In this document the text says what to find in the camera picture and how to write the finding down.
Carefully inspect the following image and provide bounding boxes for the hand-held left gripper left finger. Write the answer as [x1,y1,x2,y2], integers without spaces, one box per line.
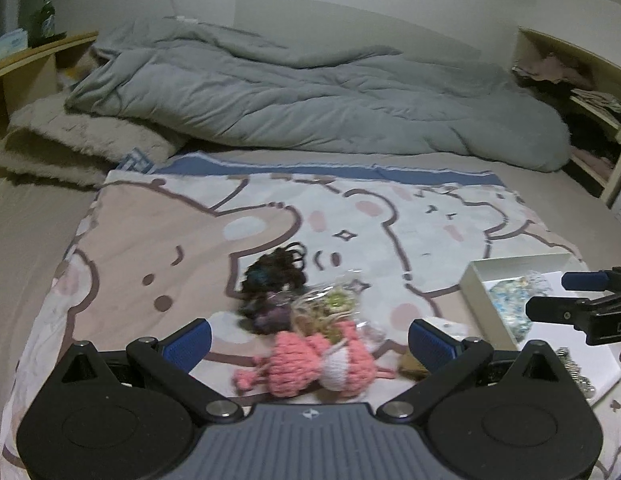
[55,320,244,426]

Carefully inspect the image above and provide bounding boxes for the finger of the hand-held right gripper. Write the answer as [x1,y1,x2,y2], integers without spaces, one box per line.
[562,268,621,292]
[525,296,599,325]

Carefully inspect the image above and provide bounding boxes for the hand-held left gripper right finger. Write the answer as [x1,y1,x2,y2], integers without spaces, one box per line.
[375,320,566,424]

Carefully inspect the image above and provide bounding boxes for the white cardboard box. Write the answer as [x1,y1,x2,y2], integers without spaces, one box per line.
[458,254,621,401]

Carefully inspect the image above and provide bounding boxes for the yellow tissue pack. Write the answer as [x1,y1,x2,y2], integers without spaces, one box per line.
[397,317,469,380]

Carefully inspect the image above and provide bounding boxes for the floral embroidered round pouch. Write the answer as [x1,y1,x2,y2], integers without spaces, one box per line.
[483,270,551,346]

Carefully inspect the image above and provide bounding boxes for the twisted cord with pearls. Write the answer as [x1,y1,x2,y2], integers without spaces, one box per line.
[555,346,596,401]

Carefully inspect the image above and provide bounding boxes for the purple knit scrunchie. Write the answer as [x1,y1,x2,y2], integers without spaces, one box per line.
[238,292,296,336]

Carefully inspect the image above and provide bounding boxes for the pink white crochet toy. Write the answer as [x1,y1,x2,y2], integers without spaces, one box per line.
[231,322,396,401]

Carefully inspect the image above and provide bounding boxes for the clear bag of hair ties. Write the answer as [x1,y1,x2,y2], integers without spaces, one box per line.
[290,270,376,346]

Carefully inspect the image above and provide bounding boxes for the black hair ties bundle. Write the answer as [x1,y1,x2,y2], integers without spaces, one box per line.
[240,241,311,306]

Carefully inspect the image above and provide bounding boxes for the bear printed blanket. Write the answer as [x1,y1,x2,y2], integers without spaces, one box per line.
[0,152,621,480]

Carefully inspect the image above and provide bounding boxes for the pink folded clothes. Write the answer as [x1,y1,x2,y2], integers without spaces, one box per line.
[571,147,616,173]

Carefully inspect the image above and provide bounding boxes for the dark clothes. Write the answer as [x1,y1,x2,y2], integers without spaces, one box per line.
[561,110,621,153]

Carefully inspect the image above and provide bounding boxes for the beige folded clothes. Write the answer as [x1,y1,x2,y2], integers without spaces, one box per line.
[571,89,621,121]

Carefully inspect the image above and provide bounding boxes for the beige bed sheet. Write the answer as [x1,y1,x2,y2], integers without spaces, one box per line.
[0,145,621,480]

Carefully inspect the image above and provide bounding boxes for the pink garment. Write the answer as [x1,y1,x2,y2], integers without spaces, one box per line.
[513,52,591,86]

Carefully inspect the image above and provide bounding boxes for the beige fluffy blanket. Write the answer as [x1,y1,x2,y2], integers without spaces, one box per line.
[0,97,188,188]

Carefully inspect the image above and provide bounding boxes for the grey duvet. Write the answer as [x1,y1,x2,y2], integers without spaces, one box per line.
[65,16,571,173]

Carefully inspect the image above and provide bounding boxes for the wooden bedside shelf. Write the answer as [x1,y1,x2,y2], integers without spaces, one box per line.
[0,31,98,141]

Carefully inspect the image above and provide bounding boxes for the white tissue packet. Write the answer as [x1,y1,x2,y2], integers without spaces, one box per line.
[0,29,28,63]

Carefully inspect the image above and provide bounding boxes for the green glass bottle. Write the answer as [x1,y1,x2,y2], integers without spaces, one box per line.
[29,0,57,48]

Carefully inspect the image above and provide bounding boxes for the cream wall shelf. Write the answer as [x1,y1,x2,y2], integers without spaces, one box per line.
[511,26,621,208]

